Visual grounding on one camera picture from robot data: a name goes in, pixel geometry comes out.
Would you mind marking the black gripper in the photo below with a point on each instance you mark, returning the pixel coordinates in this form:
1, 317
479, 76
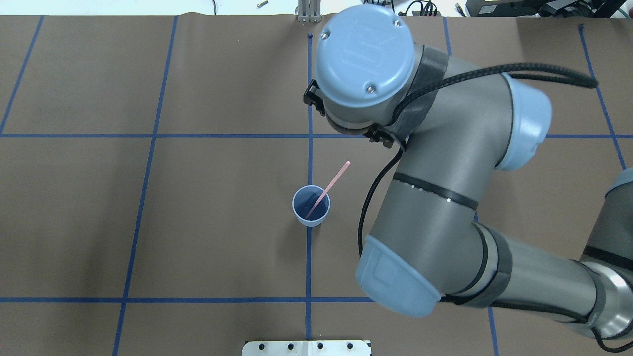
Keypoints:
311, 95

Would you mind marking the light wooden chopstick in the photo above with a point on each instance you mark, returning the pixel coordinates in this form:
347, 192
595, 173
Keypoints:
327, 189

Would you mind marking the light blue plastic cup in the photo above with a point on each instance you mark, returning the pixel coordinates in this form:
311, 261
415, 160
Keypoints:
304, 208

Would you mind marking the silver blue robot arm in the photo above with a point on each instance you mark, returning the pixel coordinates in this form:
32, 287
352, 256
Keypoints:
454, 124

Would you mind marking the black equipment box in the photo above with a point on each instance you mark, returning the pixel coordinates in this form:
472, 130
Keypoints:
543, 8

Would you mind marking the aluminium frame post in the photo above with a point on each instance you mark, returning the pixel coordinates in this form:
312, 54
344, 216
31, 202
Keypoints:
309, 11

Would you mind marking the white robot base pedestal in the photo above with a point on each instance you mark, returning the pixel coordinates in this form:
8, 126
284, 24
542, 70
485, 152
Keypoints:
308, 348

